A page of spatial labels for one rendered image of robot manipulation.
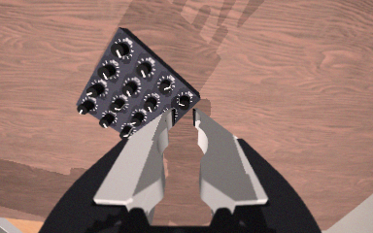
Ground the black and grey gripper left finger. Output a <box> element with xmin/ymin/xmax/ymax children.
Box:
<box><xmin>38</xmin><ymin>108</ymin><xmax>176</xmax><ymax>233</ymax></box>

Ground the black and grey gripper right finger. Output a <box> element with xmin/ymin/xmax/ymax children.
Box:
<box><xmin>192</xmin><ymin>108</ymin><xmax>322</xmax><ymax>233</ymax></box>

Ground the dark grey knob box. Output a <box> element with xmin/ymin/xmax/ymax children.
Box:
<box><xmin>76</xmin><ymin>27</ymin><xmax>200</xmax><ymax>139</ymax></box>

